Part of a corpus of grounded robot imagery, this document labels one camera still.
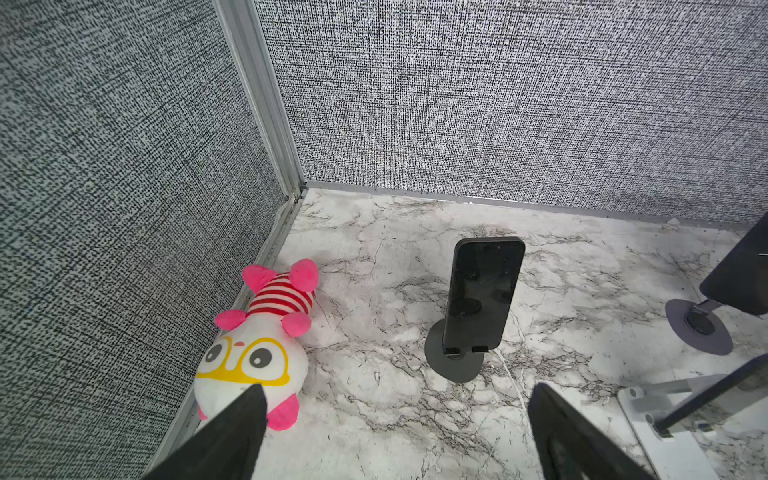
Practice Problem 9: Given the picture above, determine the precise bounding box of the grey round stand back left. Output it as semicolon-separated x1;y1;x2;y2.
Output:
424;320;485;383

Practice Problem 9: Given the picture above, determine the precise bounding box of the pink white plush toy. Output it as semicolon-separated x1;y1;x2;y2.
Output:
193;259;319;431

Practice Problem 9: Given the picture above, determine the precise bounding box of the purple round stand back centre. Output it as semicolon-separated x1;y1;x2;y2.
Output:
665;299;733;356

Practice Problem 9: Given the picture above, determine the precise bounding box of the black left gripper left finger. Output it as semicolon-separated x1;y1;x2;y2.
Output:
144;384;267;480

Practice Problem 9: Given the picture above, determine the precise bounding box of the white folding phone stand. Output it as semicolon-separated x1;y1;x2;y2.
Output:
617;373;768;480

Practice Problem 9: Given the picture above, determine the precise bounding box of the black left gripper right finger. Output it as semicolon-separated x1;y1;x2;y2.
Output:
527;383;653;480

